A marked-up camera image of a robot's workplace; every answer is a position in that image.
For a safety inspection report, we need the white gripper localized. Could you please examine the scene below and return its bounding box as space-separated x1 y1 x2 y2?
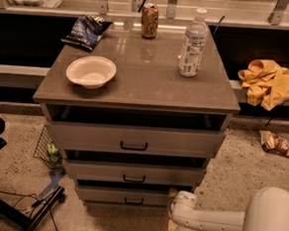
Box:
167 187 197 231

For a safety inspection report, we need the grey bottom drawer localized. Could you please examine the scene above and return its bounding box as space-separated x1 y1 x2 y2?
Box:
75 185 170 206

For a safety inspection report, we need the grey drawer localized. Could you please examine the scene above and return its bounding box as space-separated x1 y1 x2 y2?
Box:
47 121 226 159
63 160 205 186
75 185 170 206

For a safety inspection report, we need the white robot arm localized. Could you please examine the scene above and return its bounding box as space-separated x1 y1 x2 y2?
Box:
167 187 289 231

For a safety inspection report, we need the grey top drawer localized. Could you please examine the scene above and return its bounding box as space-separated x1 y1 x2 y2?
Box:
47 121 226 159

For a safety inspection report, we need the grey middle drawer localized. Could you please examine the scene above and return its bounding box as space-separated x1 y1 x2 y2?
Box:
63 160 205 186

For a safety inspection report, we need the grey drawer cabinet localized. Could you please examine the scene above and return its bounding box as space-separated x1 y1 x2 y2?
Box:
26 10 247 216

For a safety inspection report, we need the crumpled snack wrapper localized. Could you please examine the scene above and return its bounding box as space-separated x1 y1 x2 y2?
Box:
259 131 289 158

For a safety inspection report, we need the blue tape on floor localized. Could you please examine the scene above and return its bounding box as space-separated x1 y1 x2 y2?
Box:
38 170 65 199

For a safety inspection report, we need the green object in basket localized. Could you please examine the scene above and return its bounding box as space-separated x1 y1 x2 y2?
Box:
47 142 59 163

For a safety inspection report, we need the yellow cloth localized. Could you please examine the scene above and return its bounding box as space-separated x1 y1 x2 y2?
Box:
238 59 289 111

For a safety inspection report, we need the white paper bowl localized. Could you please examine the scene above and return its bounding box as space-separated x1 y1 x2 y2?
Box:
66 56 116 89

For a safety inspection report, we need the clear plastic water bottle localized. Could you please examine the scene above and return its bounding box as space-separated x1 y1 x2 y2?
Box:
178 8 208 77

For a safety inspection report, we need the black stand leg left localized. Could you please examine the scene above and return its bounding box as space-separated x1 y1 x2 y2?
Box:
0 180 67 231

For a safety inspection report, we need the blue chip bag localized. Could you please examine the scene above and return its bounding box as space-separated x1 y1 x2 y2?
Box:
62 14 112 52

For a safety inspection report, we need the orange soda can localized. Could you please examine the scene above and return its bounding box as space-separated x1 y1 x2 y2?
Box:
141 3 158 39

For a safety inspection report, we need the wire mesh basket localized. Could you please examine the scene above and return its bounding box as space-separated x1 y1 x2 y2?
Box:
34 126 62 170

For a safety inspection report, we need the black floor cable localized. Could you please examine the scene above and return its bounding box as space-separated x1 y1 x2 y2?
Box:
0 175 65 231

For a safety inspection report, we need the black cable behind cabinet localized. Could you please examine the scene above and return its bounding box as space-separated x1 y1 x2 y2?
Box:
212 14 226 38

